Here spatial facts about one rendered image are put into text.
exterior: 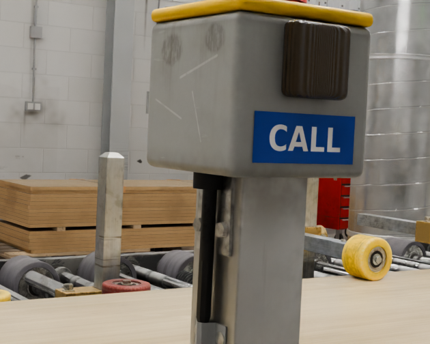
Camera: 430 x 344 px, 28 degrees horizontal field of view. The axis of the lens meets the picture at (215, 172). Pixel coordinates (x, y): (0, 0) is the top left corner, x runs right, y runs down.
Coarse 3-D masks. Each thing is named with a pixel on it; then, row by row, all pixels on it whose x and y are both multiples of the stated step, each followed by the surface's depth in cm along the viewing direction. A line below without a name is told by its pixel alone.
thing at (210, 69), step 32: (224, 0) 33; (256, 0) 33; (160, 32) 37; (192, 32) 35; (224, 32) 33; (256, 32) 33; (352, 32) 35; (160, 64) 37; (192, 64) 35; (224, 64) 33; (256, 64) 33; (352, 64) 36; (160, 96) 37; (192, 96) 35; (224, 96) 33; (256, 96) 33; (352, 96) 36; (160, 128) 37; (192, 128) 35; (224, 128) 33; (160, 160) 37; (192, 160) 35; (224, 160) 33
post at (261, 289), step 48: (240, 192) 35; (288, 192) 36; (240, 240) 35; (288, 240) 36; (192, 288) 38; (240, 288) 35; (288, 288) 37; (192, 336) 38; (240, 336) 35; (288, 336) 37
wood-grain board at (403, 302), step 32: (320, 288) 148; (352, 288) 149; (384, 288) 150; (416, 288) 152; (0, 320) 114; (32, 320) 114; (64, 320) 115; (96, 320) 116; (128, 320) 117; (160, 320) 118; (320, 320) 122; (352, 320) 123; (384, 320) 124; (416, 320) 125
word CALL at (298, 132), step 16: (256, 112) 33; (272, 112) 33; (256, 128) 33; (272, 128) 33; (288, 128) 34; (304, 128) 34; (320, 128) 35; (336, 128) 35; (352, 128) 36; (256, 144) 33; (272, 144) 33; (288, 144) 34; (304, 144) 34; (320, 144) 35; (336, 144) 35; (352, 144) 36; (256, 160) 33; (272, 160) 34; (288, 160) 34; (304, 160) 34; (320, 160) 35; (336, 160) 35; (352, 160) 36
